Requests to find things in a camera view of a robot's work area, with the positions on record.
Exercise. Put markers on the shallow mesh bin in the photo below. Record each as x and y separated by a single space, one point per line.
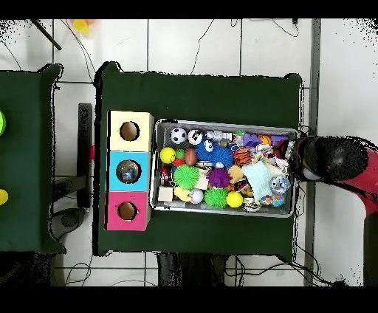
165 133

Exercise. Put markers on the brown toy football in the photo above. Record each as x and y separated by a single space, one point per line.
191 156

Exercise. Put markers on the wooden box with three holes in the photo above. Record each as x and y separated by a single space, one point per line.
113 165

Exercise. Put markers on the yellow cup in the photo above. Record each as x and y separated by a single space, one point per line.
80 26

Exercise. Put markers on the purple spiky ball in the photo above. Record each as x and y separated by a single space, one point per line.
219 178

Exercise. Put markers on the green puffer ball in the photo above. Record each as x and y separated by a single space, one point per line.
186 176

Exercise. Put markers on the crushed bottle with colourful label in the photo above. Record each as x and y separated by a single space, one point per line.
279 184

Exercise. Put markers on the mint knitted cloth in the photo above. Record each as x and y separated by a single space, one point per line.
260 178

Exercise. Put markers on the dark green table cloth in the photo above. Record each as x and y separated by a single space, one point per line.
23 147
192 94

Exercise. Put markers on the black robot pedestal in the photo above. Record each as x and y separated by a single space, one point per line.
192 268

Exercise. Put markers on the black and white soccer ball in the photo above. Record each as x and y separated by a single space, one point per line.
178 135

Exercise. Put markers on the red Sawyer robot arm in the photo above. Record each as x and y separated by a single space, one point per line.
336 159

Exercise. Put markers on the black rod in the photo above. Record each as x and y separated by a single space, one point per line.
47 35

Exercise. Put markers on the yellow ball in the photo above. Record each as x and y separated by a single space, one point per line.
167 155

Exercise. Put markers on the green round object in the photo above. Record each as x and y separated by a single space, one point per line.
1 122

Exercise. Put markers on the blue puffer ball with eyes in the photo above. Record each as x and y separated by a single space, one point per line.
217 156

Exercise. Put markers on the grey rounded base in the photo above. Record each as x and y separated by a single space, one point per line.
68 221

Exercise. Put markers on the yellow round object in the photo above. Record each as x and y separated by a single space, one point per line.
2 197

